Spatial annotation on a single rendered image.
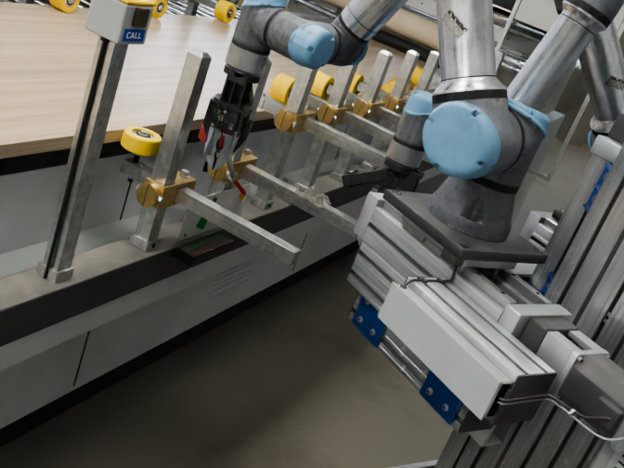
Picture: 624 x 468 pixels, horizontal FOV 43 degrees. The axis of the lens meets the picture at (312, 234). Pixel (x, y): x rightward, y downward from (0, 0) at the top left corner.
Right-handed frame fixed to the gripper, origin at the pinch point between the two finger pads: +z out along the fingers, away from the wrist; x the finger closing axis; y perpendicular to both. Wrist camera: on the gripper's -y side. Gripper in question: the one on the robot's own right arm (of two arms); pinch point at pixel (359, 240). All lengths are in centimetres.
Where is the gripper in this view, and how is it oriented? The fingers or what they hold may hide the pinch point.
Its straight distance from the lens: 177.7
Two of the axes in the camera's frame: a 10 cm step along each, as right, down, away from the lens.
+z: -3.3, 8.7, 3.6
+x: 4.4, -2.0, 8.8
